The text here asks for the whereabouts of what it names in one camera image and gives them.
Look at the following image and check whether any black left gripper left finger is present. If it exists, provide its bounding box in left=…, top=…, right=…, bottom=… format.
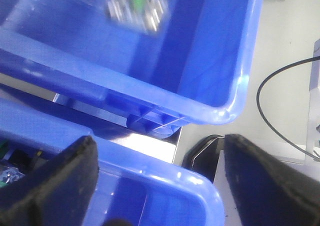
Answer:
left=0, top=136, right=99, bottom=226

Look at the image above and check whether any blue crate front right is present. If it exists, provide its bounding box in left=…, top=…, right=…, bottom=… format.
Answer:
left=0, top=0, right=263, bottom=139

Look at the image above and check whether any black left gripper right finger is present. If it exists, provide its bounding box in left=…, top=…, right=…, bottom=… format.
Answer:
left=224, top=134, right=320, bottom=226

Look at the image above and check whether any black cable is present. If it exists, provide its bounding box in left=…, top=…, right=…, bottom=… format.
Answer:
left=256, top=56, right=320, bottom=162

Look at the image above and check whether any bag of metal parts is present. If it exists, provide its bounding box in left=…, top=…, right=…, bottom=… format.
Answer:
left=105, top=0, right=169, bottom=34

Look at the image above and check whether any blue crate front left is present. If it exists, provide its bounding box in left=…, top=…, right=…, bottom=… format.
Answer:
left=0, top=99, right=225, bottom=226

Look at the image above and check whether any blue crate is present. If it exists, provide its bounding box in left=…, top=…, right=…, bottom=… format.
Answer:
left=0, top=99, right=225, bottom=226
left=0, top=0, right=263, bottom=139

